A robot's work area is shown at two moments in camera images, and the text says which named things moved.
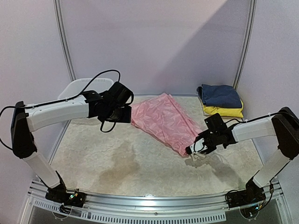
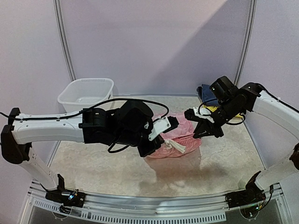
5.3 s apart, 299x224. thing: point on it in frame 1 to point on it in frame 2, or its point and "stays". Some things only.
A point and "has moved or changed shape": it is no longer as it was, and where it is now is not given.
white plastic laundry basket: x=100 y=84 stays
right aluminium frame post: x=243 y=65 stays
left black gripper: x=127 y=116 to x=145 y=150
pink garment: x=161 y=115 has moved or changed shape
